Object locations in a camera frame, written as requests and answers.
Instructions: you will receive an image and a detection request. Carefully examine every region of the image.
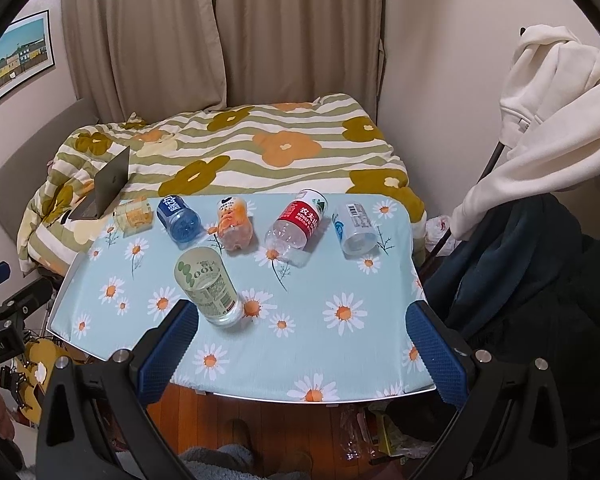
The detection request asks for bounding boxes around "floral striped blanket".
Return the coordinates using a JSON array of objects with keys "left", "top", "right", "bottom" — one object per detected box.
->
[{"left": 17, "top": 92, "right": 427, "bottom": 278}]

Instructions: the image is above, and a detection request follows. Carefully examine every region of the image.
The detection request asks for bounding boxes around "green label clear bottle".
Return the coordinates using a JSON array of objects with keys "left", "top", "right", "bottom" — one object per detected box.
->
[{"left": 174, "top": 246, "right": 243, "bottom": 327}]

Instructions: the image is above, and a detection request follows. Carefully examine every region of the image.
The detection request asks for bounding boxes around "dark jacket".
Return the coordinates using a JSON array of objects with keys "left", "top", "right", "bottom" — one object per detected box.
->
[{"left": 422, "top": 192, "right": 600, "bottom": 461}]

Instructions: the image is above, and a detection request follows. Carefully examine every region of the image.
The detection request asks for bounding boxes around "grey laptop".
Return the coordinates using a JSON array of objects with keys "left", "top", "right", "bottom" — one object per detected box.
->
[{"left": 69, "top": 145, "right": 131, "bottom": 221}]

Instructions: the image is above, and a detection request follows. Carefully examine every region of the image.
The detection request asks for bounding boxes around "white label clear bottle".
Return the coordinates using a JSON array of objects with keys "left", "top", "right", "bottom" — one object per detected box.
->
[{"left": 331, "top": 201, "right": 379, "bottom": 257}]

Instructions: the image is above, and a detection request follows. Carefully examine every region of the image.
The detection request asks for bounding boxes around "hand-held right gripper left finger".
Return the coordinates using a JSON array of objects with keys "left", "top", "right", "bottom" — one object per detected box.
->
[{"left": 35, "top": 299, "right": 201, "bottom": 480}]

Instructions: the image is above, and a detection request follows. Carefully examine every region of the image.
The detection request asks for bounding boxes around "clear plastic wrapper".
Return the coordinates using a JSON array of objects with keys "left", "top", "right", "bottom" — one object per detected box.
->
[{"left": 337, "top": 405, "right": 381, "bottom": 461}]

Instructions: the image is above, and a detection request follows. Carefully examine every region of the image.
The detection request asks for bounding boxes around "white hoodie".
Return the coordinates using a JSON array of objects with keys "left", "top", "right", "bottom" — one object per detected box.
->
[{"left": 450, "top": 25, "right": 600, "bottom": 241}]

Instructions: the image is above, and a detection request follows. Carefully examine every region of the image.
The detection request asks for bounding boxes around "wall poster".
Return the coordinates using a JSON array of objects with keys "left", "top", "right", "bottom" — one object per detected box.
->
[{"left": 0, "top": 10, "right": 57, "bottom": 115}]

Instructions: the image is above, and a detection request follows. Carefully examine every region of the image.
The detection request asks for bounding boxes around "yellow floral cloth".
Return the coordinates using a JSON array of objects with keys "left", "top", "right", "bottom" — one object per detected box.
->
[{"left": 10, "top": 337, "right": 88, "bottom": 416}]

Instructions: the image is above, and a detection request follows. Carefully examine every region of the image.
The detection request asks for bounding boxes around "brown fuzzy slipper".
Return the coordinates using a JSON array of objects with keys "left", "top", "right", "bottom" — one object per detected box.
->
[{"left": 275, "top": 447, "right": 316, "bottom": 473}]

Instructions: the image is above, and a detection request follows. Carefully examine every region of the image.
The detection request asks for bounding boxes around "light blue daisy tablecloth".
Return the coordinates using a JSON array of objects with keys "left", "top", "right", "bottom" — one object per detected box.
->
[{"left": 47, "top": 191, "right": 437, "bottom": 403}]

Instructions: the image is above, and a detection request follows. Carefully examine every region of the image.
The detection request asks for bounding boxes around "yellow snack packet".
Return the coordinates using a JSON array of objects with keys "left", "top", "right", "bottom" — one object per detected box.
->
[{"left": 372, "top": 407, "right": 406, "bottom": 456}]

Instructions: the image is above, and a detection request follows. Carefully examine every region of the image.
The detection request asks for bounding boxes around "beige curtain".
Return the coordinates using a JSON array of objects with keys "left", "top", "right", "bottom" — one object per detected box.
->
[
  {"left": 60, "top": 0, "right": 231, "bottom": 123},
  {"left": 215, "top": 0, "right": 387, "bottom": 123}
]

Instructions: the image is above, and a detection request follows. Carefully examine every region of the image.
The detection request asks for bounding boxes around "person's left hand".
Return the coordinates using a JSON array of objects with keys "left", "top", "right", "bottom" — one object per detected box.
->
[{"left": 0, "top": 367, "right": 15, "bottom": 442}]

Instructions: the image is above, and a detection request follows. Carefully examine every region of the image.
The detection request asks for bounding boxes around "grey fleece clothing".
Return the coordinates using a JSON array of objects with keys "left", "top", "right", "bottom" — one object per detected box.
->
[{"left": 177, "top": 442, "right": 261, "bottom": 480}]

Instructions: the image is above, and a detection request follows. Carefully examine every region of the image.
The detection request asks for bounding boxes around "red label clear bottle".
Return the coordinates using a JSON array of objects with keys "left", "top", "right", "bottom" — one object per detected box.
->
[{"left": 264, "top": 189, "right": 327, "bottom": 263}]

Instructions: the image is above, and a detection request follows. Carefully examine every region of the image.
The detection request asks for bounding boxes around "black metal rack frame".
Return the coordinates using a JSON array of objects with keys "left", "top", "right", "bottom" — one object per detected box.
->
[{"left": 422, "top": 140, "right": 506, "bottom": 266}]

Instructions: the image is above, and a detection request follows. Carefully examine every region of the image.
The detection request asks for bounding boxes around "grey upholstered headboard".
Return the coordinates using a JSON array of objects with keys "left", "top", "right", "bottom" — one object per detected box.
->
[{"left": 0, "top": 97, "right": 101, "bottom": 261}]

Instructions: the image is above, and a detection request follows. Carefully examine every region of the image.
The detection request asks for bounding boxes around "blue label clear bottle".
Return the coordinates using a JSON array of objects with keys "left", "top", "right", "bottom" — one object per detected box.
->
[{"left": 156, "top": 194, "right": 203, "bottom": 246}]

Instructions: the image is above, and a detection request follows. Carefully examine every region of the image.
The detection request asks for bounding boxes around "orange figure-shaped bottle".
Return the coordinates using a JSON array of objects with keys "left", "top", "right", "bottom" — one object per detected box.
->
[{"left": 211, "top": 196, "right": 257, "bottom": 252}]

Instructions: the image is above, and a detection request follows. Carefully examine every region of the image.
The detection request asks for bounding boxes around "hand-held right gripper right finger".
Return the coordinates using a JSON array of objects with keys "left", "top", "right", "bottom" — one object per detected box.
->
[{"left": 405, "top": 301, "right": 571, "bottom": 480}]

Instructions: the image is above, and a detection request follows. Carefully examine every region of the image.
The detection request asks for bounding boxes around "white plastic bag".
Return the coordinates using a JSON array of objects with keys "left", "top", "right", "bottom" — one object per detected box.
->
[{"left": 424, "top": 214, "right": 458, "bottom": 253}]

